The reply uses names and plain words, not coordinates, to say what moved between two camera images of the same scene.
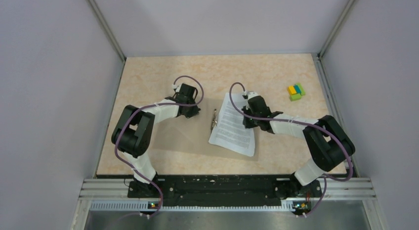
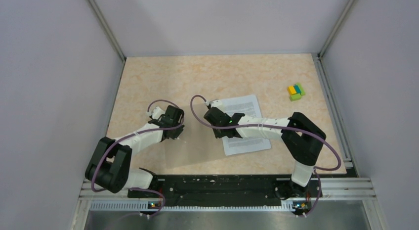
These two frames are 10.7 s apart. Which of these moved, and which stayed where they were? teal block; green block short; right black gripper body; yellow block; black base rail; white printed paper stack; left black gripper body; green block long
Moved: white printed paper stack; right black gripper body; left black gripper body
Stayed: black base rail; yellow block; teal block; green block short; green block long
